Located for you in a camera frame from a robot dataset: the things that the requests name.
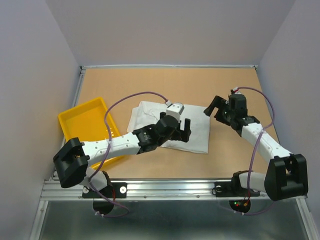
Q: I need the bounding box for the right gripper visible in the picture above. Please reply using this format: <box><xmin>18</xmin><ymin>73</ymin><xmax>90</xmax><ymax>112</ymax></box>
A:
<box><xmin>204</xmin><ymin>95</ymin><xmax>235</xmax><ymax>126</ymax></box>

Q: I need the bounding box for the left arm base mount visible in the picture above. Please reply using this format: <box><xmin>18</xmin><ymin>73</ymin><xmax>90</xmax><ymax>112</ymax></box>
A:
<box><xmin>81</xmin><ymin>182</ymin><xmax>130</xmax><ymax>218</ymax></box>

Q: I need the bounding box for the aluminium front rail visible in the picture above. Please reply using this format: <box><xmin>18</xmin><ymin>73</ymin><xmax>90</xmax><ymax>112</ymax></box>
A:
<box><xmin>39</xmin><ymin>177</ymin><xmax>308</xmax><ymax>201</ymax></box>

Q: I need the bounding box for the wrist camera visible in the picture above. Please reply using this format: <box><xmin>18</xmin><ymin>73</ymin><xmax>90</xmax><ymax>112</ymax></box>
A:
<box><xmin>165</xmin><ymin>100</ymin><xmax>185</xmax><ymax>122</ymax></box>
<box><xmin>230</xmin><ymin>87</ymin><xmax>242</xmax><ymax>95</ymax></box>

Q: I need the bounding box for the yellow plastic tray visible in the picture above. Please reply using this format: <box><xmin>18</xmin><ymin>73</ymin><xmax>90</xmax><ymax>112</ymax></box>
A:
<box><xmin>57</xmin><ymin>96</ymin><xmax>131</xmax><ymax>171</ymax></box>

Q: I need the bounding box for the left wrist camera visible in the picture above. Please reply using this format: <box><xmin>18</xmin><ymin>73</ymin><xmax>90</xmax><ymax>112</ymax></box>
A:
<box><xmin>165</xmin><ymin>100</ymin><xmax>185</xmax><ymax>122</ymax></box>

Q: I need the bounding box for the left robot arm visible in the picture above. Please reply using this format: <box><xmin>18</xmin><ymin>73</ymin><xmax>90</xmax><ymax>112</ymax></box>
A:
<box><xmin>53</xmin><ymin>112</ymin><xmax>192</xmax><ymax>197</ymax></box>

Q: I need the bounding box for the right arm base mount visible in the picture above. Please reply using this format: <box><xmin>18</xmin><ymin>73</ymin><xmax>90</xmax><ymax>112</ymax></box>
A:
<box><xmin>211</xmin><ymin>181</ymin><xmax>260</xmax><ymax>214</ymax></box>

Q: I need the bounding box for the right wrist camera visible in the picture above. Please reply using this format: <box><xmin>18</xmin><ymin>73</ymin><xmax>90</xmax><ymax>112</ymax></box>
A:
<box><xmin>230</xmin><ymin>87</ymin><xmax>242</xmax><ymax>95</ymax></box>

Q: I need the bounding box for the white long sleeve shirt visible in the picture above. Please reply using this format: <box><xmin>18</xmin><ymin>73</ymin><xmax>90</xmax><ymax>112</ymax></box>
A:
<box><xmin>126</xmin><ymin>100</ymin><xmax>211</xmax><ymax>155</ymax></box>

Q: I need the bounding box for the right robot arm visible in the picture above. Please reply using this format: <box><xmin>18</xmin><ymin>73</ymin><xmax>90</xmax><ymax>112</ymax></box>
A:
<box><xmin>204</xmin><ymin>93</ymin><xmax>309</xmax><ymax>201</ymax></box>

